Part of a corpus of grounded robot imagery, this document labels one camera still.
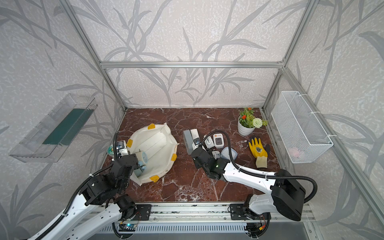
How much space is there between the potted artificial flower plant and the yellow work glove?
77 millimetres

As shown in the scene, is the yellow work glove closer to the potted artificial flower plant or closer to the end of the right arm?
the potted artificial flower plant

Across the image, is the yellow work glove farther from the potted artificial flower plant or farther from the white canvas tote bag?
the white canvas tote bag

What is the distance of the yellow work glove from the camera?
0.91 metres

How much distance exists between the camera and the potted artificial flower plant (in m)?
0.93
